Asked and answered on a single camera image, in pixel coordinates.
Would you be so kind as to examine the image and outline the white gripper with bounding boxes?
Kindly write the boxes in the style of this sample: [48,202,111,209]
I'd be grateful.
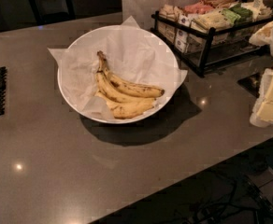
[249,21,273,128]

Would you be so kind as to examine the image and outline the spotted banana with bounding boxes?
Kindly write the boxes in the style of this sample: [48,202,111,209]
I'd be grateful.
[95,91,155,119]
[95,72,145,103]
[97,50,165,98]

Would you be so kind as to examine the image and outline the spotted banana bottom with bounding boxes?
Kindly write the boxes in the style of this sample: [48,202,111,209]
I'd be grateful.
[95,91,155,119]

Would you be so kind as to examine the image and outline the white bowl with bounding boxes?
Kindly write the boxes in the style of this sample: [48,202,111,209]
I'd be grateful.
[57,24,181,125]

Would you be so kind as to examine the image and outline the green tea packets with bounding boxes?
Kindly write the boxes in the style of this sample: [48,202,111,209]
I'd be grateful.
[222,4,252,24]

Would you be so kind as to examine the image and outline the white paper liner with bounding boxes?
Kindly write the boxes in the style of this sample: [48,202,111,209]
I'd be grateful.
[48,15,189,121]

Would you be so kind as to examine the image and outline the dark appliance in background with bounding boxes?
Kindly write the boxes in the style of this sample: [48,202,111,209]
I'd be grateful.
[29,0,75,25]

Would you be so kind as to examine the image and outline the black wire condiment rack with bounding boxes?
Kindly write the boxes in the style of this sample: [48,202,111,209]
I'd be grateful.
[151,0,273,77]

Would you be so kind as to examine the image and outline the black cables on floor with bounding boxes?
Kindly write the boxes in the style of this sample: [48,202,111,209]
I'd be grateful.
[161,168,273,224]

